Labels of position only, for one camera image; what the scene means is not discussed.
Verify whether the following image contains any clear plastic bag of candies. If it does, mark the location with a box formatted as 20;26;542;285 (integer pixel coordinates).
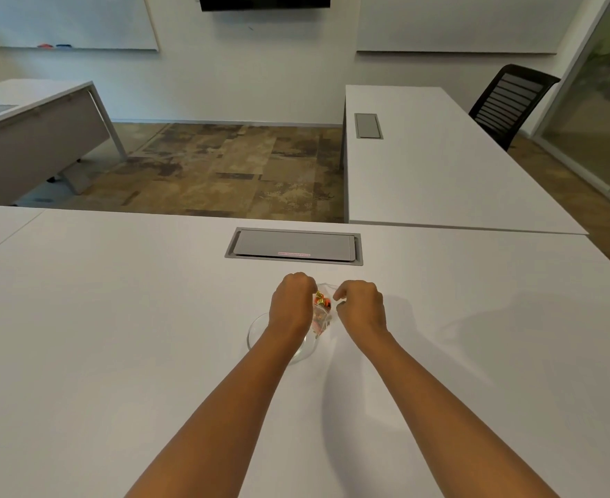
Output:
310;281;340;339

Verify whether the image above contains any black mesh office chair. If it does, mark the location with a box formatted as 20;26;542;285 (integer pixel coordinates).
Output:
468;64;561;152

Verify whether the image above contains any white wall whiteboard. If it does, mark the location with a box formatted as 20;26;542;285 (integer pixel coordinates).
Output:
0;0;160;52

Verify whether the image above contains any black wall television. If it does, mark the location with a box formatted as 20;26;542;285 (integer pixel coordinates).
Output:
197;0;332;12

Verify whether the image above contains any person's right forearm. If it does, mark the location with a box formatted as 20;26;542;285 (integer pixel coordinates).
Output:
345;331;560;498

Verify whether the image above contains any person's left forearm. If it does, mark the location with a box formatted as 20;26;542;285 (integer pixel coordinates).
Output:
123;322;308;498

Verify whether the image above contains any glass partition wall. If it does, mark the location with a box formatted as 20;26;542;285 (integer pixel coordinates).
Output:
533;0;610;221

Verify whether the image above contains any clear glass bowl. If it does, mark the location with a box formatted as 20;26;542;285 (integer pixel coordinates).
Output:
246;312;320;365

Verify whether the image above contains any white office desk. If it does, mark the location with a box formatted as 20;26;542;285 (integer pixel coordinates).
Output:
0;80;128;207
340;85;590;236

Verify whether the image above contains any person's right hand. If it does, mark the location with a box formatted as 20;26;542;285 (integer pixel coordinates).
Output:
333;280;390;344

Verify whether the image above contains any person's left hand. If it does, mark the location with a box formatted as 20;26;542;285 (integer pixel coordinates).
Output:
268;272;317;340

